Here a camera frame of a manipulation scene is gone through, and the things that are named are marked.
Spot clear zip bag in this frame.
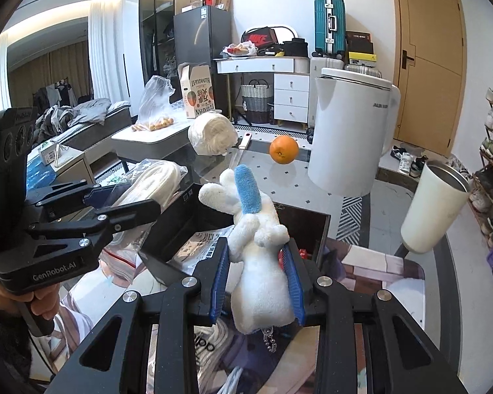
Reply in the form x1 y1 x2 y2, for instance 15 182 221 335
98 245 149 285

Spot teal suitcase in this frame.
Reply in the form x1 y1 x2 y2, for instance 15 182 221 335
314 0 347 59

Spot printed plastic package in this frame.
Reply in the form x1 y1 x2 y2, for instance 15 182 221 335
168 231 231 272

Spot wicker basket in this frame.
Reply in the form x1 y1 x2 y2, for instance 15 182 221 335
240 79 274 124

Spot clothes rack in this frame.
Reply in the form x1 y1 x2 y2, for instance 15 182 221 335
32 75 92 110

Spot silver suitcase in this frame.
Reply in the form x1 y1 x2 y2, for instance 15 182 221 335
344 63 384 79

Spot stack of black yellow boxes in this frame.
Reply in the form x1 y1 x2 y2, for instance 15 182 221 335
344 30 377 71

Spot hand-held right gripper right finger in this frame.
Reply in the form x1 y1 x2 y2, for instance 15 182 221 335
281 241 470 394

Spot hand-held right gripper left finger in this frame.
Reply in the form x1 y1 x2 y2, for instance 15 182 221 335
53 238 231 394

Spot person's left forearm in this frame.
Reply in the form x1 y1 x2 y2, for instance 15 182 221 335
0 306 48 394

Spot plastic bag with food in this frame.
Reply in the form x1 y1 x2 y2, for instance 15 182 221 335
223 41 259 57

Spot bagged white rope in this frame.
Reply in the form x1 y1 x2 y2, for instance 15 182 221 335
106 159 190 216

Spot white electric kettle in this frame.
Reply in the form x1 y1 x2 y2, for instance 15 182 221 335
307 66 402 196

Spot red black shoe bag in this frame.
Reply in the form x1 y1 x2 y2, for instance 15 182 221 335
241 26 278 49

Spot black divided storage box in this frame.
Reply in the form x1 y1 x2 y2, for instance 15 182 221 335
137 180 332 286

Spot black fridge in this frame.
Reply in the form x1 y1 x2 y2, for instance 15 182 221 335
173 4 233 112

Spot wooden door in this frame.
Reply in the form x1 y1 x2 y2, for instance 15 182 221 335
389 0 468 157

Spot plastic bag of small oranges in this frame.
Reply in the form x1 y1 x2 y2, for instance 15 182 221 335
132 76 177 132

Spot white plush rabbit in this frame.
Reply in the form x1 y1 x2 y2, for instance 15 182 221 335
198 164 301 354

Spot dark glass wardrobe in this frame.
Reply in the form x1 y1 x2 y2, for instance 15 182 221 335
138 0 201 104

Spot cream tumbler cup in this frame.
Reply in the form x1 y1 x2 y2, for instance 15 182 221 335
400 160 474 254

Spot grey low cabinet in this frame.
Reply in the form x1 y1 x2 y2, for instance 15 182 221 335
24 147 96 194

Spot white curtain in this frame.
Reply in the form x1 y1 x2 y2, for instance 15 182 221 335
87 0 127 104

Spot orange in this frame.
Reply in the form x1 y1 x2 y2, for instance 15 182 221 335
270 135 300 166

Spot white suitcase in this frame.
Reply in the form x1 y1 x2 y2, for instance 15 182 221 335
310 56 346 129

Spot person's left hand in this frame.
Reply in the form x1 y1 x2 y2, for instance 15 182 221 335
0 282 62 317

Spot small green white carton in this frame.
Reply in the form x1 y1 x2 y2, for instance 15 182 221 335
38 139 73 170

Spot fruit carton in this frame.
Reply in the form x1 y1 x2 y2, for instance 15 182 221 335
177 62 215 119

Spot white socks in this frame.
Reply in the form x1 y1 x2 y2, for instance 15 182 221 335
192 322 241 383

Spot pile of shoes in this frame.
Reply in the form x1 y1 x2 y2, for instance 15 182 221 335
390 145 429 178

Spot bed with grey bedding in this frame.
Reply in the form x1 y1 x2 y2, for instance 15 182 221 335
24 98 133 162

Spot white-handled knife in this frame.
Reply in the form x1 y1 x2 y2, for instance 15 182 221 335
236 132 252 165

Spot white cord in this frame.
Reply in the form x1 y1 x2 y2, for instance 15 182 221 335
225 364 248 394

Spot printed table mat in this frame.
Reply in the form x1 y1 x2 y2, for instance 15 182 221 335
324 237 427 337

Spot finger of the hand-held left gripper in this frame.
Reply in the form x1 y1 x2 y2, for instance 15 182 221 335
34 179 121 215
27 198 162 252

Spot white dresser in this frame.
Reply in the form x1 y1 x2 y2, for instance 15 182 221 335
213 56 314 126

